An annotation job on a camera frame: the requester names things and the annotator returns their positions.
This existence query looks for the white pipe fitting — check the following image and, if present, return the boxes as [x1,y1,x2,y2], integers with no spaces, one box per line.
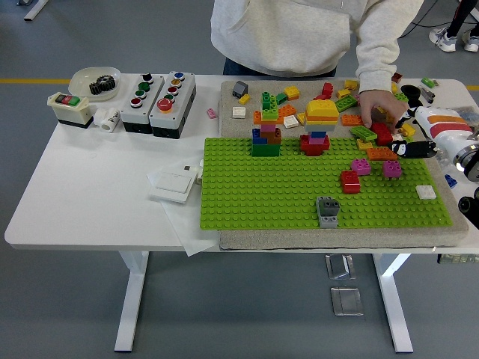
[93,107,121,133]

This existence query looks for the grey brick stack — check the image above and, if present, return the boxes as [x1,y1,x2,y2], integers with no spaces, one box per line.
[316,195,341,229]

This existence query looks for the brick tower with yellow roof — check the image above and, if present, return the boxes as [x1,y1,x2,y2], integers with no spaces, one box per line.
[299,98,340,158]

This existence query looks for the metal tool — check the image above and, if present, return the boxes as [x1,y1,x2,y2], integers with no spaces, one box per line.
[418,85,436,105]

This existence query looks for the narrow red brick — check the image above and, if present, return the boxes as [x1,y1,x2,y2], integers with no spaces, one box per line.
[313,82,335,102]

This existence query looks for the long red brick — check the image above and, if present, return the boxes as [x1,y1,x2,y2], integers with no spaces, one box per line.
[370,122,394,147]

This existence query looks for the black gears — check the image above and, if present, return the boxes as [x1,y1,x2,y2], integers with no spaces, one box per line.
[88,74,118,96]

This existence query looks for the clear plastic bag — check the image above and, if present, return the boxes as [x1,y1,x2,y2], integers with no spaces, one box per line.
[436,151,460,177]

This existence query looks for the three-button control box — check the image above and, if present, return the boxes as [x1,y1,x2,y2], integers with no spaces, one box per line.
[120,73,165,134]

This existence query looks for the long lime green brick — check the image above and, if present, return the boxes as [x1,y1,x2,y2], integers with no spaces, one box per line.
[350,126,378,142]
[334,95,356,112]

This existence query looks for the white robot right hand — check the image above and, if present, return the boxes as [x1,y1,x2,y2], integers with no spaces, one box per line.
[386,105,475,162]

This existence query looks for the person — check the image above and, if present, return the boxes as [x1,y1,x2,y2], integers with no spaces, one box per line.
[210,0,426,94]
[428,0,479,53]

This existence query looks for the brick tower with green base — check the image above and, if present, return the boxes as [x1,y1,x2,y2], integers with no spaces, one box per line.
[251,90,286,159]

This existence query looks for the white paper sheet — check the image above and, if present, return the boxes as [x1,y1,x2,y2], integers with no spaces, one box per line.
[146,160,220,257]

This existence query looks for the magenta brick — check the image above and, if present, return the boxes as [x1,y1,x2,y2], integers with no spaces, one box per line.
[382,159,403,180]
[350,158,372,176]

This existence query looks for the person's left hand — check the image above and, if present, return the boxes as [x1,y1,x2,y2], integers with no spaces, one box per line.
[358,89,409,134]

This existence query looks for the white wall switch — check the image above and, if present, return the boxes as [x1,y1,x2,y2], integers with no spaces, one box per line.
[148,170,198,205]

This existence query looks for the red green switch box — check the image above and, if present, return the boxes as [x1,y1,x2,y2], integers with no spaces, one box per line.
[47,91,94,129]

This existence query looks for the white table leg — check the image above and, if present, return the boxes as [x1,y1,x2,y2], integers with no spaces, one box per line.
[114,251,150,353]
[372,253,415,354]

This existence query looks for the white bowl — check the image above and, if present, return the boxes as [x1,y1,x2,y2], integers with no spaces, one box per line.
[69,66,123,102]

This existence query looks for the bag with blue parts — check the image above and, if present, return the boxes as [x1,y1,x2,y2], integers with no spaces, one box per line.
[458,106,479,123]

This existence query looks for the white desk foot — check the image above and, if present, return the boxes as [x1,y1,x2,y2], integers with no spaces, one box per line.
[23,0,49,22]

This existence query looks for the control box with emergency stop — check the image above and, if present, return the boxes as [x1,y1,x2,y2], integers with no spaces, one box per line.
[148,70,198,140]

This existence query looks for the metal floor plate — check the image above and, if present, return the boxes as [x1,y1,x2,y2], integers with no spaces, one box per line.
[329,286,364,317]
[324,253,358,280]

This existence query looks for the green studded baseplate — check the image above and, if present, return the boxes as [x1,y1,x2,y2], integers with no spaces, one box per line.
[199,136,454,231]

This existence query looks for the square red brick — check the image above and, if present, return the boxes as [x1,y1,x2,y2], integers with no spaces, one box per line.
[339,170,361,194]

